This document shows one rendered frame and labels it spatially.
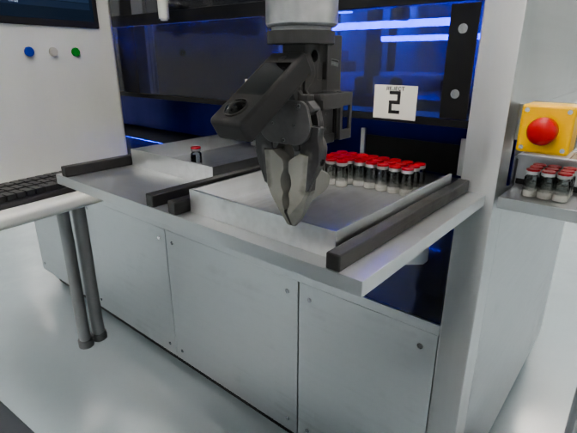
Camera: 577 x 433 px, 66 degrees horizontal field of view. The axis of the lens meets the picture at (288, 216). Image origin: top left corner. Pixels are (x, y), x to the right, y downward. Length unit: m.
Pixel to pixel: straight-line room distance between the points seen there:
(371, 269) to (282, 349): 0.78
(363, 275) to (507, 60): 0.44
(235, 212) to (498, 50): 0.47
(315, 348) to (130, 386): 0.82
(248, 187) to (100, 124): 0.73
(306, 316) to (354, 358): 0.15
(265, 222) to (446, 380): 0.58
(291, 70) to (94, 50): 0.98
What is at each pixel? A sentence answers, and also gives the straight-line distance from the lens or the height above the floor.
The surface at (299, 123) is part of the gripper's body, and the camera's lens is 0.47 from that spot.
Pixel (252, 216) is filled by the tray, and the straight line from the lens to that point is 0.58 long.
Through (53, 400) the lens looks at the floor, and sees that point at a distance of 1.81.
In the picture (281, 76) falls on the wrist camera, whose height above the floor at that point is 1.08.
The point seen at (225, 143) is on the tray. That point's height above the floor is 0.89.
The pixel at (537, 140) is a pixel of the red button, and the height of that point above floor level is 0.98.
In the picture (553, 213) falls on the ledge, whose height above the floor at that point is 0.87.
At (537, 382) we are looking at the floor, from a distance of 1.91.
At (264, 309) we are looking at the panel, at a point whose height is 0.45.
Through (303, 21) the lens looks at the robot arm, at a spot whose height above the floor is 1.13.
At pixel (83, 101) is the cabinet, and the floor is 0.98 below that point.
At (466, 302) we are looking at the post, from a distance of 0.90.
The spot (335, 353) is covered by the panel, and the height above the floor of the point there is 0.42.
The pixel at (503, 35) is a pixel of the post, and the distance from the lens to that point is 0.79.
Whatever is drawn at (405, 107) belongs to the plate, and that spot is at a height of 1.01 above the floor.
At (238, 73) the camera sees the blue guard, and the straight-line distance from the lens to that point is 1.09.
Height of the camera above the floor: 1.10
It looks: 20 degrees down
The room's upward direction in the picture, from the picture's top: straight up
